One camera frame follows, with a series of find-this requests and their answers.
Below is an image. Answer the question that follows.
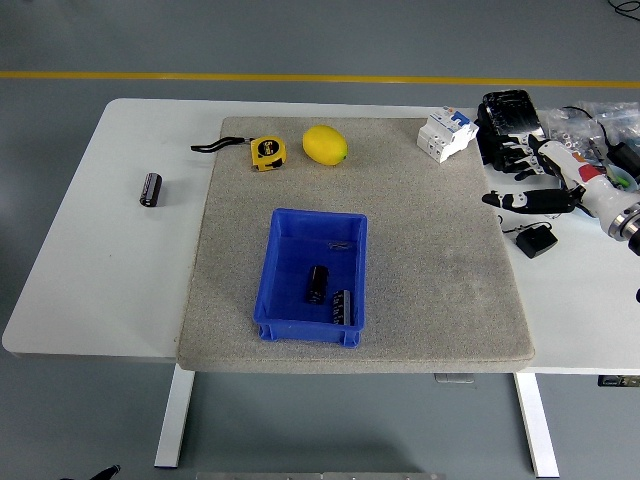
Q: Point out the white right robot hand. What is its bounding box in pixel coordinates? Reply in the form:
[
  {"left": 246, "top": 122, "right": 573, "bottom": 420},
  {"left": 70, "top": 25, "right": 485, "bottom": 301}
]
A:
[{"left": 481, "top": 131, "right": 640, "bottom": 227}]

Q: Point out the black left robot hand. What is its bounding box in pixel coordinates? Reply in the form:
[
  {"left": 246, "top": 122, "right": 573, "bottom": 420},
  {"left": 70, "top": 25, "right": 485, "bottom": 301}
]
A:
[{"left": 59, "top": 464, "right": 122, "bottom": 480}]

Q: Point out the black cylindrical battery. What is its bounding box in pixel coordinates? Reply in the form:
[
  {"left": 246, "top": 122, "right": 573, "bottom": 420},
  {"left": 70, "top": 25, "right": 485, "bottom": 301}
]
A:
[
  {"left": 139, "top": 171, "right": 164, "bottom": 208},
  {"left": 305, "top": 264, "right": 330, "bottom": 305},
  {"left": 329, "top": 288, "right": 353, "bottom": 326}
]

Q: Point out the blue plastic box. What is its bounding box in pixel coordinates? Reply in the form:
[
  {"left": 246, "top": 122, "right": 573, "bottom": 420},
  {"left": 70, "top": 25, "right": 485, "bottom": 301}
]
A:
[{"left": 254, "top": 207, "right": 369, "bottom": 348}]

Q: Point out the light blue bowl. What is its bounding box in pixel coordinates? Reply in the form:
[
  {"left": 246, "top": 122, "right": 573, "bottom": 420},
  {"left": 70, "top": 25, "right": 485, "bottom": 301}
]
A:
[{"left": 602, "top": 163, "right": 640, "bottom": 195}]

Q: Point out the clear bag of washers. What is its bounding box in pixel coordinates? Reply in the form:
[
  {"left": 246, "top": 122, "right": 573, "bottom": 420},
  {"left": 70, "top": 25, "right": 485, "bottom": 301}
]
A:
[{"left": 544, "top": 107, "right": 609, "bottom": 161}]

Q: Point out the clear plastic bag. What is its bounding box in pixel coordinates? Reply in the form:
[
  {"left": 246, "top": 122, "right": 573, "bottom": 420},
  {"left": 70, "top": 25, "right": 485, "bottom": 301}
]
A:
[{"left": 574, "top": 99, "right": 640, "bottom": 146}]

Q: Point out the white table leg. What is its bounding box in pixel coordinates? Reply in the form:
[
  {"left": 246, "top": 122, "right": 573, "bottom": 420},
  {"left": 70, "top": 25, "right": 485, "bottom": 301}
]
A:
[
  {"left": 153, "top": 370, "right": 196, "bottom": 469},
  {"left": 514, "top": 372, "right": 561, "bottom": 479}
]

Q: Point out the black glossy case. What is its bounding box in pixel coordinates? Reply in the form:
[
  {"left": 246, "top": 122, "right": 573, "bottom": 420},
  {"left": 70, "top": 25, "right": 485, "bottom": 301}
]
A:
[{"left": 474, "top": 88, "right": 551, "bottom": 174}]

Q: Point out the white circuit breaker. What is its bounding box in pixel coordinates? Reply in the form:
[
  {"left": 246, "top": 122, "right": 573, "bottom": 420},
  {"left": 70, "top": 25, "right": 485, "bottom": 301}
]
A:
[{"left": 416, "top": 105, "right": 480, "bottom": 164}]

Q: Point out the grey-brown mat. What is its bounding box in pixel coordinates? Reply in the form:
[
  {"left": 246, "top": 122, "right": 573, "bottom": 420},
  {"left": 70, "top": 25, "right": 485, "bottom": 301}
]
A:
[{"left": 175, "top": 116, "right": 536, "bottom": 375}]

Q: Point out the yellow lemon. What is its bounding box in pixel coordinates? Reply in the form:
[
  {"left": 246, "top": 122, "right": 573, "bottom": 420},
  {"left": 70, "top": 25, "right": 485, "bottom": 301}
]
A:
[{"left": 301, "top": 124, "right": 349, "bottom": 166}]

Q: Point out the yellow tape measure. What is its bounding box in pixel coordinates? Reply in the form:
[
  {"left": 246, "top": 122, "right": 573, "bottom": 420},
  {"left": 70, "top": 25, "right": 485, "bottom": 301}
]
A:
[{"left": 190, "top": 135, "right": 289, "bottom": 173}]

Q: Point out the black power adapter with cable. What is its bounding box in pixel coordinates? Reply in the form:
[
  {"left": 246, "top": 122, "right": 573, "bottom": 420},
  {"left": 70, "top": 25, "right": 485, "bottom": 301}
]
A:
[{"left": 562, "top": 104, "right": 640, "bottom": 177}]

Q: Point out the small black plug with cord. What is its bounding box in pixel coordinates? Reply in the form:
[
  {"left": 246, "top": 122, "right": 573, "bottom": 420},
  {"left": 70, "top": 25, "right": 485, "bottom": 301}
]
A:
[{"left": 501, "top": 222, "right": 559, "bottom": 259}]

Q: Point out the black floor cable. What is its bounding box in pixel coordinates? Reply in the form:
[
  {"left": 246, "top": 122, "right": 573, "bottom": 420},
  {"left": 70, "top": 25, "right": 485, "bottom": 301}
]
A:
[{"left": 607, "top": 0, "right": 640, "bottom": 21}]

